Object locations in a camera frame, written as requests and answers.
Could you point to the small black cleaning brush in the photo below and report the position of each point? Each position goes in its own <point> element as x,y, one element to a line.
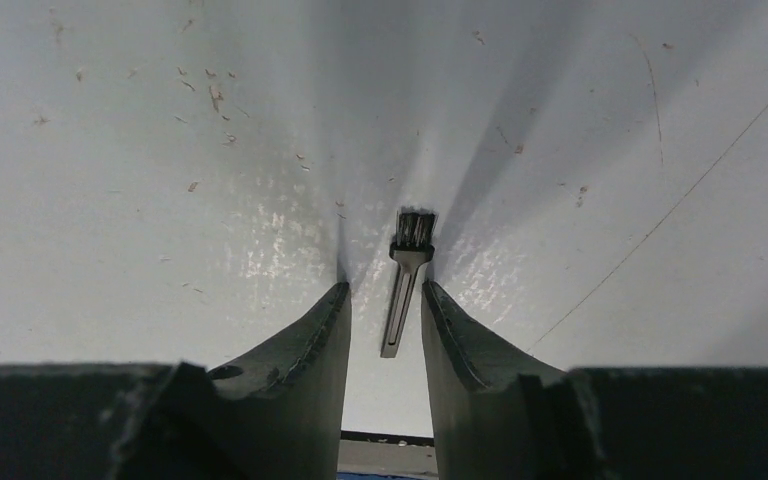
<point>410,248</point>

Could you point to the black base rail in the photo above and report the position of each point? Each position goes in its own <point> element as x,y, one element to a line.
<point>394,439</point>

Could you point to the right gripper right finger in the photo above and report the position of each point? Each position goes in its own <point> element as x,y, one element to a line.
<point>499,413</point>

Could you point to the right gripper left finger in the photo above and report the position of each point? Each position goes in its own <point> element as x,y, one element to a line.
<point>274,412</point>

